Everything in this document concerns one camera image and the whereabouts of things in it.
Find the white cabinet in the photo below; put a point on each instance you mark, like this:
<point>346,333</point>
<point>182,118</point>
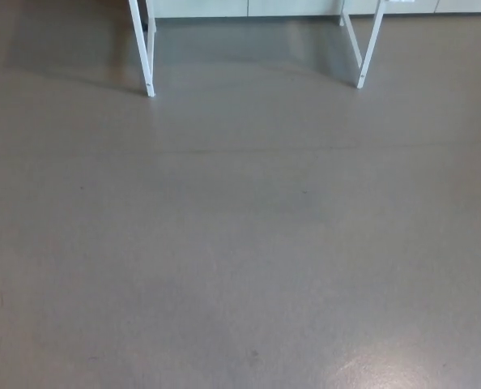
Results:
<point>289,7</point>

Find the white desk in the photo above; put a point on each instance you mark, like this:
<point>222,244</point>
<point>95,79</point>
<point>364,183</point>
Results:
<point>148,61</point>

